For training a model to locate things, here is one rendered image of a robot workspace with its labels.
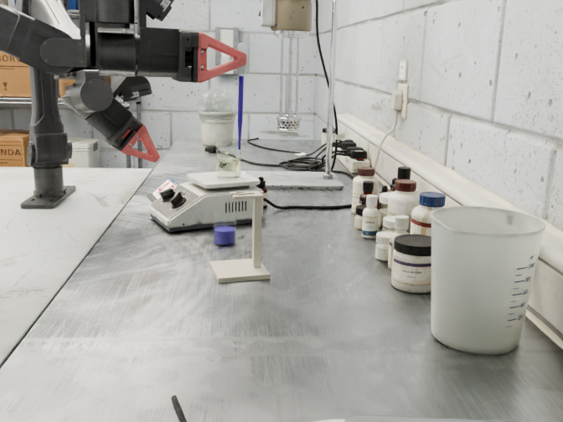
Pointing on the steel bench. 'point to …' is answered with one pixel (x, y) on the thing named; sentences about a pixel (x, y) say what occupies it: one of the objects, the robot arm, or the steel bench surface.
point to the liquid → (240, 109)
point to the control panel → (171, 203)
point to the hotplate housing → (208, 200)
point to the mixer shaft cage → (288, 122)
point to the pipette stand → (240, 268)
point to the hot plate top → (208, 180)
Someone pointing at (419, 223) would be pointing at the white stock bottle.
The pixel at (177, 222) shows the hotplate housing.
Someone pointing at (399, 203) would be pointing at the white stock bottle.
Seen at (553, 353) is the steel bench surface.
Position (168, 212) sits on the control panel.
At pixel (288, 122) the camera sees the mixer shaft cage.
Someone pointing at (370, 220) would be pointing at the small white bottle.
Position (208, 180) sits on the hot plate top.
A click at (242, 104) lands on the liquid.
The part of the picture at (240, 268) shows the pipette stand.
